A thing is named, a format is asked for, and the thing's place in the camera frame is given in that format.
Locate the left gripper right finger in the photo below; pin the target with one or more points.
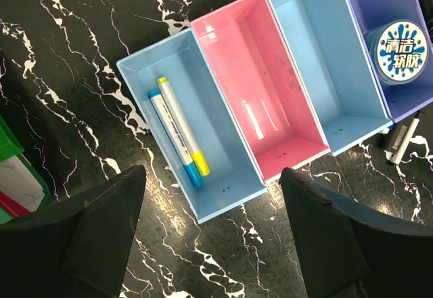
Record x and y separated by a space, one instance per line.
347 249

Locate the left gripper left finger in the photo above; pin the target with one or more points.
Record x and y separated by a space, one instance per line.
79 247

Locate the green ring binder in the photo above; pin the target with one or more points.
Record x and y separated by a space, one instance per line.
23 190

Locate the black white marker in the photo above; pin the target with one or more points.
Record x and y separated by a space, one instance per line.
397 140

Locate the white marker blue cap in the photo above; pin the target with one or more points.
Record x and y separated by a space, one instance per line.
175 136

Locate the four-compartment colourful organizer tray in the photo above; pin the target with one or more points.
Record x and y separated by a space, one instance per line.
269 84

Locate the yellow highlighter pen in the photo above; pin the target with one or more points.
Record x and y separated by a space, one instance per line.
183 126

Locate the round blue tape tin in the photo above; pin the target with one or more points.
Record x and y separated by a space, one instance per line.
398 50

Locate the black marble pattern mat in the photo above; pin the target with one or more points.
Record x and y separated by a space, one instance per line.
79 123

